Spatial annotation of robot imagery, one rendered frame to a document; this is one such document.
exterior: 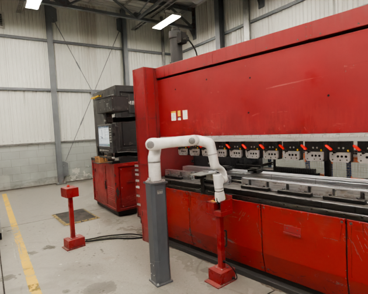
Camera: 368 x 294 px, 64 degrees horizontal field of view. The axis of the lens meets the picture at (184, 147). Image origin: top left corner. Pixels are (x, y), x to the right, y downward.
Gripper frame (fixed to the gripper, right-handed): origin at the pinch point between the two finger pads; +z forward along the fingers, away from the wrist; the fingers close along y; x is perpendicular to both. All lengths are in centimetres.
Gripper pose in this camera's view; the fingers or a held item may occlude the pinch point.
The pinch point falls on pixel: (221, 206)
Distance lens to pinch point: 289.3
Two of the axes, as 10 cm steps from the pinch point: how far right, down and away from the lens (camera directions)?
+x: 6.6, -0.2, -7.5
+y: -7.4, 1.8, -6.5
